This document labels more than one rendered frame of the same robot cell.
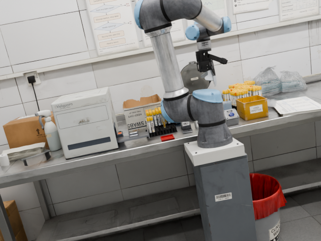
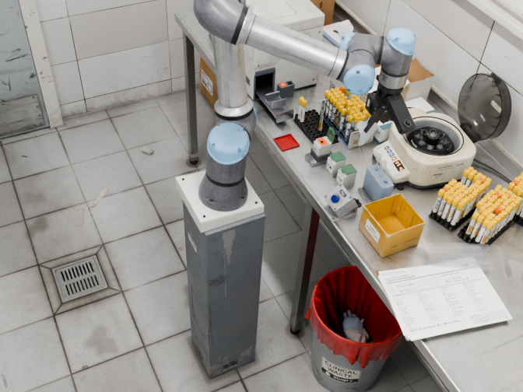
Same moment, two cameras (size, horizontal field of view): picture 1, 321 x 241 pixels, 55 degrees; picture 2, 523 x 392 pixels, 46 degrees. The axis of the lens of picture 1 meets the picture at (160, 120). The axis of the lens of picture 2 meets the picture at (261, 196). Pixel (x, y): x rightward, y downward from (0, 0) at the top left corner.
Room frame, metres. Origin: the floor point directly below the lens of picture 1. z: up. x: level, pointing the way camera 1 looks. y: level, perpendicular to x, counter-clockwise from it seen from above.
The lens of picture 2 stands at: (0.80, -1.47, 2.27)
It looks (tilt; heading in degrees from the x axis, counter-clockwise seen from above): 45 degrees down; 65
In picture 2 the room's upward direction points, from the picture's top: 4 degrees clockwise
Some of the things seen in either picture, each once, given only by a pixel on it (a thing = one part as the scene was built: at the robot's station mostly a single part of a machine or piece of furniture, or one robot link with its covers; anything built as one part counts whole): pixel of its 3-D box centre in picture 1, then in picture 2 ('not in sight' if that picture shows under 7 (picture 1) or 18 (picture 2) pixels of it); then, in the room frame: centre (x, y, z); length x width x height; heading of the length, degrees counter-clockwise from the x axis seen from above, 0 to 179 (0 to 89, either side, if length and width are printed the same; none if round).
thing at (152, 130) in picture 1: (159, 123); (317, 118); (1.69, 0.01, 0.93); 0.17 x 0.09 x 0.11; 94
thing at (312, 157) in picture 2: (186, 127); (321, 155); (1.64, -0.13, 0.89); 0.09 x 0.05 x 0.04; 1
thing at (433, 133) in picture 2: not in sight; (430, 142); (1.96, -0.27, 0.97); 0.15 x 0.15 x 0.07
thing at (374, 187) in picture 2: (222, 111); (377, 187); (1.72, -0.36, 0.92); 0.10 x 0.07 x 0.10; 88
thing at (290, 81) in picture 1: (291, 80); not in sight; (2.14, -0.95, 0.94); 0.20 x 0.17 x 0.14; 68
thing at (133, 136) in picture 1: (129, 135); (272, 98); (1.59, 0.18, 0.92); 0.21 x 0.07 x 0.05; 94
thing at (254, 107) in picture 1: (251, 107); (391, 225); (1.67, -0.51, 0.93); 0.13 x 0.13 x 0.10; 3
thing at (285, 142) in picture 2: (167, 137); (286, 142); (1.56, -0.02, 0.88); 0.07 x 0.07 x 0.01; 4
